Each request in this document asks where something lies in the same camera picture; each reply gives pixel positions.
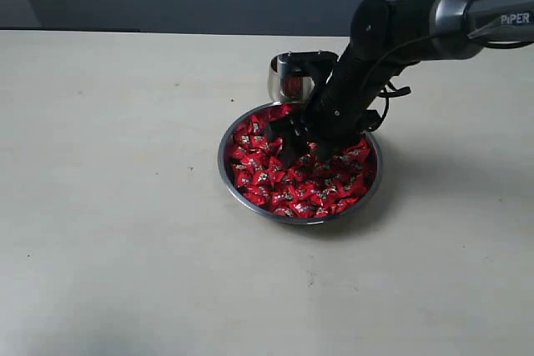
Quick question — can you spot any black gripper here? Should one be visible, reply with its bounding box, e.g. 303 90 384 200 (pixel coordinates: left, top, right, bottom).
266 44 401 168

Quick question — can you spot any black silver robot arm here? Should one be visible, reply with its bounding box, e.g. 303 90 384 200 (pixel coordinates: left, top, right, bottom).
266 0 533 165

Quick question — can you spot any shiny steel cup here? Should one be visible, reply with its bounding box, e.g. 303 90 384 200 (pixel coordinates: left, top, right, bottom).
267 56 314 103

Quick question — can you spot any steel round bowl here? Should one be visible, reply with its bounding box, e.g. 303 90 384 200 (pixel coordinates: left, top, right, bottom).
217 101 384 226

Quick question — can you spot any red wrapped candy pile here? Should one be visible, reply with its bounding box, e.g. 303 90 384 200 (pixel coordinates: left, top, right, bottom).
228 104 375 219

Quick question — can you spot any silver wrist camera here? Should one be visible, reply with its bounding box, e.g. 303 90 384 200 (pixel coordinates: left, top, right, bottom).
274 50 339 78

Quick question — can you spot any black cable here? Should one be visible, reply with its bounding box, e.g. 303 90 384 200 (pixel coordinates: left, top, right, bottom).
358 0 534 132

